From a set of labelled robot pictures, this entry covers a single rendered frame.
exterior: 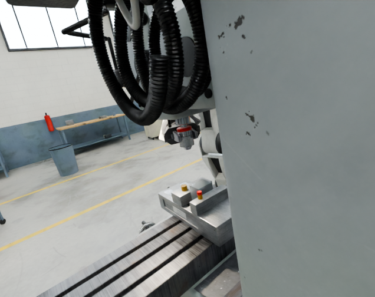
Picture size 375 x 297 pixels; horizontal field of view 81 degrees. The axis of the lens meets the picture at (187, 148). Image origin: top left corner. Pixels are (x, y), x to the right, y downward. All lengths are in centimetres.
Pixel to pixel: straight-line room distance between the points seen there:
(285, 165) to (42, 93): 802
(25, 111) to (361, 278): 802
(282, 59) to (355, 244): 15
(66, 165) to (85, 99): 345
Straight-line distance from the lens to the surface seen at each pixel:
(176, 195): 79
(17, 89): 810
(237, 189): 26
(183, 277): 70
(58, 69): 829
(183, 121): 67
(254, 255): 31
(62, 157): 536
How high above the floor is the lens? 139
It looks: 16 degrees down
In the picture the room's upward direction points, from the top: 11 degrees counter-clockwise
